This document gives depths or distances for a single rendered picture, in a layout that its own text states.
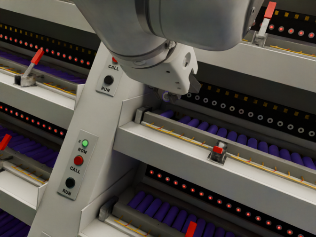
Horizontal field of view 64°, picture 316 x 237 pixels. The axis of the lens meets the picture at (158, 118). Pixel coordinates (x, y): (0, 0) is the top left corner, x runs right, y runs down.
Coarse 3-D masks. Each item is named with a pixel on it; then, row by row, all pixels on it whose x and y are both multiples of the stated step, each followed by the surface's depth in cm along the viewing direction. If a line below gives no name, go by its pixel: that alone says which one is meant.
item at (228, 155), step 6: (156, 126) 48; (162, 132) 47; (180, 138) 46; (186, 138) 46; (204, 144) 45; (210, 150) 45; (228, 156) 44; (234, 156) 43; (252, 162) 43; (258, 168) 42; (270, 168) 42; (276, 174) 41; (300, 180) 40; (306, 186) 40
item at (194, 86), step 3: (189, 75) 34; (192, 75) 34; (189, 78) 34; (192, 78) 35; (195, 78) 35; (192, 81) 35; (195, 81) 35; (192, 84) 35; (195, 84) 35; (198, 84) 36; (189, 87) 36; (192, 87) 36; (195, 87) 36; (198, 87) 36; (189, 90) 37; (192, 90) 37; (195, 90) 36; (198, 90) 36
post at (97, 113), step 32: (96, 64) 48; (96, 96) 47; (128, 96) 45; (96, 128) 46; (64, 160) 47; (96, 160) 45; (128, 160) 56; (96, 192) 46; (32, 224) 47; (64, 224) 45
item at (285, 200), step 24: (144, 96) 52; (120, 120) 45; (240, 120) 55; (120, 144) 46; (144, 144) 44; (168, 144) 43; (192, 144) 46; (312, 144) 51; (168, 168) 43; (192, 168) 41; (216, 168) 40; (240, 168) 41; (216, 192) 41; (240, 192) 39; (264, 192) 38; (288, 192) 37; (312, 192) 39; (288, 216) 37; (312, 216) 36
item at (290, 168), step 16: (160, 128) 47; (176, 128) 47; (192, 128) 46; (208, 144) 45; (240, 144) 44; (240, 160) 42; (256, 160) 43; (272, 160) 42; (288, 176) 40; (304, 176) 40
